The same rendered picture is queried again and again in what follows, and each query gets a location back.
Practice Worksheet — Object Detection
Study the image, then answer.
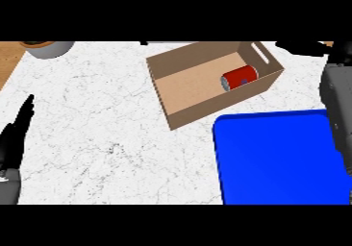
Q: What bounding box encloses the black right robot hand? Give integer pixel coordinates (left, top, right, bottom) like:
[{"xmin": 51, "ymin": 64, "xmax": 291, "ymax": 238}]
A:
[{"xmin": 273, "ymin": 40, "xmax": 352, "ymax": 67}]

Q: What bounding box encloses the blue tray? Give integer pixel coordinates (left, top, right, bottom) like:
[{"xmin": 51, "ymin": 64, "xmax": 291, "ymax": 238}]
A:
[{"xmin": 211, "ymin": 109, "xmax": 352, "ymax": 206}]

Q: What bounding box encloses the red can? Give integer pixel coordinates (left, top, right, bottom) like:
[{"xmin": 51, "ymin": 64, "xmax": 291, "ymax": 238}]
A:
[{"xmin": 220, "ymin": 64, "xmax": 260, "ymax": 92}]

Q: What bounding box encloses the brown cardboard box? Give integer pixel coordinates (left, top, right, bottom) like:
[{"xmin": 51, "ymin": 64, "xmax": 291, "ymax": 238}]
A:
[{"xmin": 145, "ymin": 40, "xmax": 285, "ymax": 132}]

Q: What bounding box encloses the grey pot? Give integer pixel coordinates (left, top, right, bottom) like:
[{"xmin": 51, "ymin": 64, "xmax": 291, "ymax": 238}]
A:
[{"xmin": 17, "ymin": 40, "xmax": 77, "ymax": 60}]

